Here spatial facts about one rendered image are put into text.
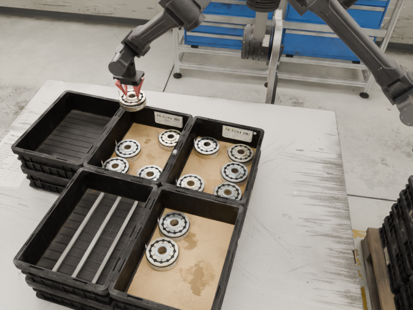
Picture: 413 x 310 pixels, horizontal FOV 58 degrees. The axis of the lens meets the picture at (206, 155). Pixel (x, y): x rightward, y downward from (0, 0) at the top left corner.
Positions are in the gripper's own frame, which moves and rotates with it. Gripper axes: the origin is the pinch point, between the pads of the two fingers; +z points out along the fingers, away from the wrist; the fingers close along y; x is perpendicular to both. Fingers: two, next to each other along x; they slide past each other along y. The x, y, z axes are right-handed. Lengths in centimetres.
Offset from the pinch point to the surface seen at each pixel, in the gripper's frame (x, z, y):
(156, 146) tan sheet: -3.3, 22.5, 9.0
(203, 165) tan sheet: -8.0, 23.0, 30.5
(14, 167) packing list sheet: -21, 34, -51
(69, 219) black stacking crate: -46, 22, -7
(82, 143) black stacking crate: -9.9, 22.0, -21.7
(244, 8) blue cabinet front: 177, 39, 12
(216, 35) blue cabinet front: 173, 63, -9
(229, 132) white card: 7.6, 17.4, 37.5
